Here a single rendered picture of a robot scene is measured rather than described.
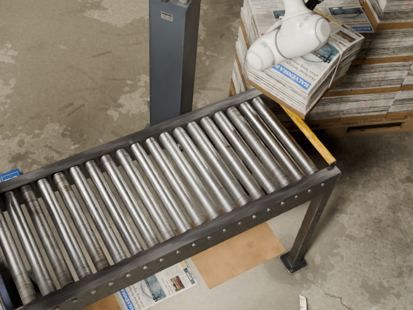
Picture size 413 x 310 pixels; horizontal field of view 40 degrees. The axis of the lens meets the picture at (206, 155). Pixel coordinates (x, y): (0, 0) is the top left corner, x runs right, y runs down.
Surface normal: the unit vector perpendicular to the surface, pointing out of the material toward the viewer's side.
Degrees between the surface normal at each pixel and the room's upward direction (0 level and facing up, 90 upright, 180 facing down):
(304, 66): 16
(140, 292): 0
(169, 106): 90
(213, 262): 0
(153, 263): 90
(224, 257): 0
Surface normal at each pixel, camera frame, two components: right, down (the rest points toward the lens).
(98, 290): 0.49, 0.72
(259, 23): 0.07, -0.60
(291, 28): -0.75, 0.10
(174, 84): -0.39, 0.72
